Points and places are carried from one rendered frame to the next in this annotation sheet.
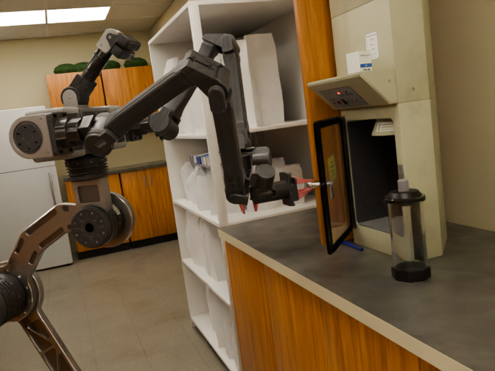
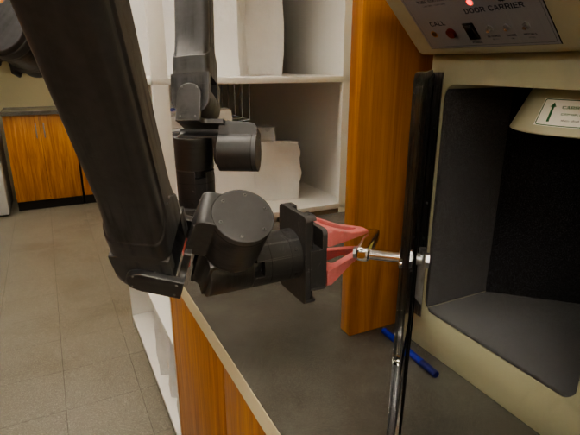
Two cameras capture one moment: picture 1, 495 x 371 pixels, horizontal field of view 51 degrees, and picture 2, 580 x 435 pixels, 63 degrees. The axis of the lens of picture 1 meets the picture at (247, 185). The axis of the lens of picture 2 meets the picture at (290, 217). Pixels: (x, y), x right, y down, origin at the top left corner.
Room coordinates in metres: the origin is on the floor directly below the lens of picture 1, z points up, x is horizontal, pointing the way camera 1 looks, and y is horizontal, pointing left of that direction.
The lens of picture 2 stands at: (1.08, -0.05, 1.40)
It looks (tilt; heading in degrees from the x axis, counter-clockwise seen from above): 18 degrees down; 353
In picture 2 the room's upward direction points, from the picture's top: straight up
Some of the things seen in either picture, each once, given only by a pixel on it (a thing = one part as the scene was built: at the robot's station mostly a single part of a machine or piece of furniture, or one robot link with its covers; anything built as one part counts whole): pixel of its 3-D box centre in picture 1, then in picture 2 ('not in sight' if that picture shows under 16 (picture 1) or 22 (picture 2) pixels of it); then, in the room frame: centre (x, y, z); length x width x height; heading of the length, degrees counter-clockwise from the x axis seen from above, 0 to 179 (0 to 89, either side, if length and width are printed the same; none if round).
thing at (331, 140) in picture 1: (334, 181); (412, 234); (1.63, -0.28, 1.19); 0.30 x 0.01 x 0.40; 155
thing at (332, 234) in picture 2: (300, 186); (331, 246); (1.60, -0.16, 1.19); 0.09 x 0.07 x 0.07; 109
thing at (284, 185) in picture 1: (279, 190); (276, 255); (1.57, -0.10, 1.19); 0.07 x 0.07 x 0.10; 19
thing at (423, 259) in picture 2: (330, 189); (418, 274); (1.53, -0.24, 1.18); 0.02 x 0.02 x 0.06; 65
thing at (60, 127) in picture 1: (71, 132); not in sight; (1.48, 0.47, 1.45); 0.09 x 0.08 x 0.12; 167
